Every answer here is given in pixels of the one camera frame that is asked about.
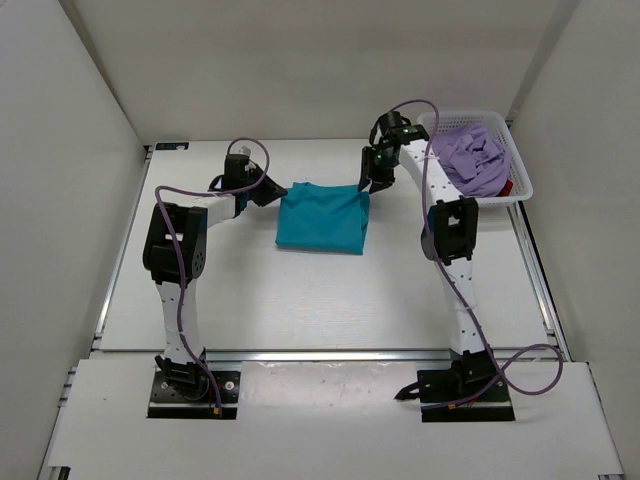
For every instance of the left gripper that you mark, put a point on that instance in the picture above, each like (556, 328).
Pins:
(272, 192)

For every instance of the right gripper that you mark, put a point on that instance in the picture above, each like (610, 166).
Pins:
(378, 179)

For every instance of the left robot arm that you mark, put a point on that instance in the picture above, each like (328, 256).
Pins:
(175, 255)

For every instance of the purple t-shirt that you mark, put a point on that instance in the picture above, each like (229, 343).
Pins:
(476, 162)

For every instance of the red t-shirt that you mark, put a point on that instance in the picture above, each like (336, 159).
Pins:
(506, 190)

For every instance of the teal t-shirt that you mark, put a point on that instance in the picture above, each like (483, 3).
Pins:
(323, 219)

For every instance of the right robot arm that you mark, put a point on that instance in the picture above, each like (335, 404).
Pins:
(450, 226)

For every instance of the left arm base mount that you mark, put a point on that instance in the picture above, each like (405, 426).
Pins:
(185, 392)

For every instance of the small dark label sticker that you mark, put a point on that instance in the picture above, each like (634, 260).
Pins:
(171, 146)

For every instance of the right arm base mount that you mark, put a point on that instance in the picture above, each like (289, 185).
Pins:
(468, 391)

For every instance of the white plastic basket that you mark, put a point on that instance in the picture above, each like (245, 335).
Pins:
(496, 125)

